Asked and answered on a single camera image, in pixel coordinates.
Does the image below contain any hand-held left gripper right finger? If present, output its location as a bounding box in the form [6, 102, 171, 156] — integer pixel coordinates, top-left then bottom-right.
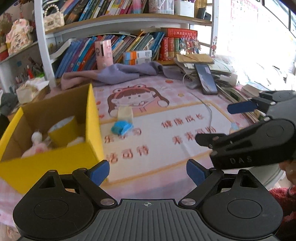
[178, 159, 270, 209]

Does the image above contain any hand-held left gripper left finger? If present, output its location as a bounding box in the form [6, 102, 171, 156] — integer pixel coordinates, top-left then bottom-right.
[38, 160, 118, 209]

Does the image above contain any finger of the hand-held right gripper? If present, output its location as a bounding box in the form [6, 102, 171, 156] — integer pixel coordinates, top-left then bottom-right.
[227, 90, 296, 115]
[195, 126, 253, 149]

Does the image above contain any yellow cardboard box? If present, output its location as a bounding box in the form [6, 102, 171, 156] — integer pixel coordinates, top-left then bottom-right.
[0, 83, 105, 195]

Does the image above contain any blue small toy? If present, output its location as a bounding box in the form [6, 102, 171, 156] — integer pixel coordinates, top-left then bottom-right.
[111, 120, 134, 136]

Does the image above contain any yellow paper cup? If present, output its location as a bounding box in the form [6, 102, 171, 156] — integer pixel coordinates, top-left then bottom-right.
[47, 116, 80, 148]

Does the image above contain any pale yellow eraser block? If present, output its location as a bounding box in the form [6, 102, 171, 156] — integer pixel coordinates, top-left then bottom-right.
[117, 105, 134, 123]

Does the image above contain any pink plush toy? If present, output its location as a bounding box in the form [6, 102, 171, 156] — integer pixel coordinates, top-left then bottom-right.
[21, 131, 53, 159]

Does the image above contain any person's right forearm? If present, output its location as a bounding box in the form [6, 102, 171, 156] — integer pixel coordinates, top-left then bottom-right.
[268, 179, 296, 241]

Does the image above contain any person's right hand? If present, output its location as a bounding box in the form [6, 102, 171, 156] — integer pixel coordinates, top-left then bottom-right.
[279, 160, 296, 180]

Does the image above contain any stack of papers and books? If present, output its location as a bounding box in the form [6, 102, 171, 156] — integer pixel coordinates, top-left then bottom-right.
[173, 53, 266, 124]

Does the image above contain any black smartphone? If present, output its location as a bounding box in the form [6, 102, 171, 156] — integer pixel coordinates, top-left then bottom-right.
[194, 64, 219, 95]

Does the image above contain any printed cartoon desk mat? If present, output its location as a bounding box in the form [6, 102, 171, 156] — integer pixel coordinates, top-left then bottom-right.
[92, 77, 262, 186]

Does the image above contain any colourful paper decoration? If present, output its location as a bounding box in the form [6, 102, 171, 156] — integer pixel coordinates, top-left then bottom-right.
[179, 36, 202, 55]

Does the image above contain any red standing dictionary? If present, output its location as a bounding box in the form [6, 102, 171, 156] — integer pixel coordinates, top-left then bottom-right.
[159, 37, 180, 61]

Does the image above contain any red thick book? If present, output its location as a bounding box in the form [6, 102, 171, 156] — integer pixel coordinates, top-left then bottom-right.
[161, 28, 198, 38]

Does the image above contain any black small device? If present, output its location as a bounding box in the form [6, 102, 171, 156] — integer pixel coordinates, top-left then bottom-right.
[196, 8, 212, 20]

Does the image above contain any pink and purple scarf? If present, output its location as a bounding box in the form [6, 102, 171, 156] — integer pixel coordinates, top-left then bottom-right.
[60, 61, 183, 91]

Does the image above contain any tissue pack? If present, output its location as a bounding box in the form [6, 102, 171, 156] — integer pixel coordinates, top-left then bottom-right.
[16, 77, 50, 105]

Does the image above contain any white storage box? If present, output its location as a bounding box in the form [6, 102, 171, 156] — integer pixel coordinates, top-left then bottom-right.
[174, 0, 195, 18]

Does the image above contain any orange and white box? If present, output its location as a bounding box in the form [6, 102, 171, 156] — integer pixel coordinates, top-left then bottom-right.
[123, 50, 152, 66]

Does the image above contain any dark grey cloth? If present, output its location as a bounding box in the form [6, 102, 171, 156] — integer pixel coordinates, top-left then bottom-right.
[0, 93, 19, 117]

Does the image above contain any pink carton box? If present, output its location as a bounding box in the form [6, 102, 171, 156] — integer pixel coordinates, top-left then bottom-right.
[94, 40, 114, 70]

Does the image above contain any row of colourful books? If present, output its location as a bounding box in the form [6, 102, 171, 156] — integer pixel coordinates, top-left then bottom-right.
[55, 32, 166, 78]

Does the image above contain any white wooden bookshelf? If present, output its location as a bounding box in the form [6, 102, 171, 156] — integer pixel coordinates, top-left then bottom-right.
[0, 0, 220, 88]

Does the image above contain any floral fabric bag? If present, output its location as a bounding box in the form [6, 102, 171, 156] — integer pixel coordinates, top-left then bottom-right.
[6, 19, 34, 55]

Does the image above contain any white pearl handbag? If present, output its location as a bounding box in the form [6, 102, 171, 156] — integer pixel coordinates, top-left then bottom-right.
[43, 5, 65, 32]

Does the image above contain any row of thin books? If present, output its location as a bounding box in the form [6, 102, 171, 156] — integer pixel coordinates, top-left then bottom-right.
[44, 0, 148, 25]

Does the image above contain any white cable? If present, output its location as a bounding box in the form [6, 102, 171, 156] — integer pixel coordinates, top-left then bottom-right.
[182, 71, 214, 127]

